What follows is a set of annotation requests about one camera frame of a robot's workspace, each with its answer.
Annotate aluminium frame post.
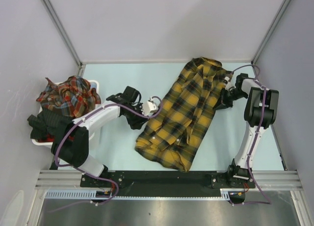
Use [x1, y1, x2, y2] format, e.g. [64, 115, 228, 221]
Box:
[251, 0, 292, 64]
[40, 0, 82, 74]

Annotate left aluminium frame post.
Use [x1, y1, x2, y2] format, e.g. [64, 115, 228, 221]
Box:
[40, 0, 82, 74]

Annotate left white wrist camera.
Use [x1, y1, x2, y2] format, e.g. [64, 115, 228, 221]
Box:
[141, 96, 158, 116]

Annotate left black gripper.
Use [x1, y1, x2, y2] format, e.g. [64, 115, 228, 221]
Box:
[123, 103, 150, 130]

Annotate white slotted cable duct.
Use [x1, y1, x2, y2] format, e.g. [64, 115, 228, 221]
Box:
[44, 188, 233, 201]

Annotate white laundry basket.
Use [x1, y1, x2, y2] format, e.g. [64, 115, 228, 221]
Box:
[31, 80, 100, 149]

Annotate red blue plaid shirt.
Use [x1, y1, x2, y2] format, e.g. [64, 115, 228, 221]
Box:
[36, 76, 102, 118]

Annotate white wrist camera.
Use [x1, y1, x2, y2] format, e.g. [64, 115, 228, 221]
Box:
[141, 96, 158, 116]
[224, 75, 235, 91]

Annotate red black plaid shirt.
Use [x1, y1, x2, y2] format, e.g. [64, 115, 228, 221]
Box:
[37, 135, 54, 143]

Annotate yellow plaid shirt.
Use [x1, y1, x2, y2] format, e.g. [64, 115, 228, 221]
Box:
[134, 57, 232, 172]

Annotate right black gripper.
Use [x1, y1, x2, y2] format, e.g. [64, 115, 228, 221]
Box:
[213, 88, 248, 111]

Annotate dark striped shirt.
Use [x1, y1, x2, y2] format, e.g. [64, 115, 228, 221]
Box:
[27, 109, 73, 140]

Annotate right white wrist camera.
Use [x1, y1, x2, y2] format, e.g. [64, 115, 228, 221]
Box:
[224, 75, 235, 91]

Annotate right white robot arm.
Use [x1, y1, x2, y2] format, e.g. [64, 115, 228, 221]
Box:
[210, 74, 279, 188]

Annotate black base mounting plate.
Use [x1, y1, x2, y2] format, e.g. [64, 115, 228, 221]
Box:
[80, 169, 256, 202]

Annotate aluminium front rail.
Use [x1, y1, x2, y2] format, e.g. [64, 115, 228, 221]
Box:
[35, 170, 303, 191]

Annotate right aluminium frame post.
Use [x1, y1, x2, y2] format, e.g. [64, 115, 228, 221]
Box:
[251, 0, 292, 64]

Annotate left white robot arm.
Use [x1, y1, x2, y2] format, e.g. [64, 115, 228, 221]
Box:
[51, 86, 148, 187]

